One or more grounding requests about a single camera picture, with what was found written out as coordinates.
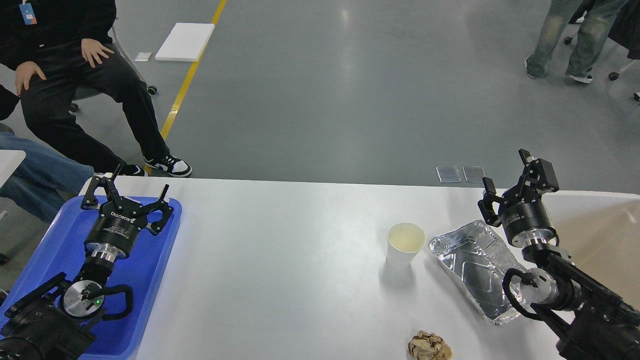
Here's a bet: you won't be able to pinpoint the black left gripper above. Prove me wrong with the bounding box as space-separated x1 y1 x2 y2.
80 163 175 260

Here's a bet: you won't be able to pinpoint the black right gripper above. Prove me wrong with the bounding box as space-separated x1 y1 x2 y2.
477 148 560 248

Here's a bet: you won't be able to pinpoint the white paper cup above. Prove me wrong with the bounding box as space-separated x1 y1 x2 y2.
386 222 426 269

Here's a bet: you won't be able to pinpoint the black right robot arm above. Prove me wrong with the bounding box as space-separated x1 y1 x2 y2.
478 149 640 360

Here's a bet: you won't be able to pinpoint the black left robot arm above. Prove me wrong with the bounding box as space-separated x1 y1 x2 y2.
1 167 174 360

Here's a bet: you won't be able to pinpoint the clear floor plate right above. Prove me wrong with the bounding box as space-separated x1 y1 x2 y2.
462 165 486 183

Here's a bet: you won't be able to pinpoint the clear floor plate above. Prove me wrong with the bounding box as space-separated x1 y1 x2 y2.
462 165 486 183
435 165 462 183

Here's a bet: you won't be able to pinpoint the clear floor plate left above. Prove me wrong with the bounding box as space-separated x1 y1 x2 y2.
435 165 462 183

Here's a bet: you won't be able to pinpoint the aluminium foil tray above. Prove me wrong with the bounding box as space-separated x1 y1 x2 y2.
428 219 526 326

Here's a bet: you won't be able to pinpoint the blue plastic tray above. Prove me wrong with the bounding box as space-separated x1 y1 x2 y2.
1 196 182 360

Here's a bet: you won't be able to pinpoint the person in blue jeans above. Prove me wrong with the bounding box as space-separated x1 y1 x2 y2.
0 124 95 223

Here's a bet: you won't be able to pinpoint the beige plastic bin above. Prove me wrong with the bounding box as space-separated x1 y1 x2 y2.
542 190 640 309

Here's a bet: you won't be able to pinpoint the grey office chair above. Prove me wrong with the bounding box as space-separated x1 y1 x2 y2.
69 17 158 113

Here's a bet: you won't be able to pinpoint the white side table corner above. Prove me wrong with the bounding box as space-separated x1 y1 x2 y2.
0 149 26 187

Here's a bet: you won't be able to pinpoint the seated person in black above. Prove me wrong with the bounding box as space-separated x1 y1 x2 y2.
1 0 193 178

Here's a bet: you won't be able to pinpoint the small white floor card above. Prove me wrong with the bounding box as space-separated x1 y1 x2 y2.
134 52 153 62

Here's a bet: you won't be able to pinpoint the white foam board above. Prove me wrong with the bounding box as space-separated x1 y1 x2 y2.
154 22 215 62

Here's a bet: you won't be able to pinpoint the crumpled brown paper ball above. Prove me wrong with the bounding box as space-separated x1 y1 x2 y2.
407 330 453 360

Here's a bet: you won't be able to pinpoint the standing person green trousers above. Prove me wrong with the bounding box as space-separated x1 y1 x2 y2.
524 0 630 84

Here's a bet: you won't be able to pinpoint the office chair with dark coat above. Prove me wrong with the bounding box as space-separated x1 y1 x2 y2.
563 0 640 82

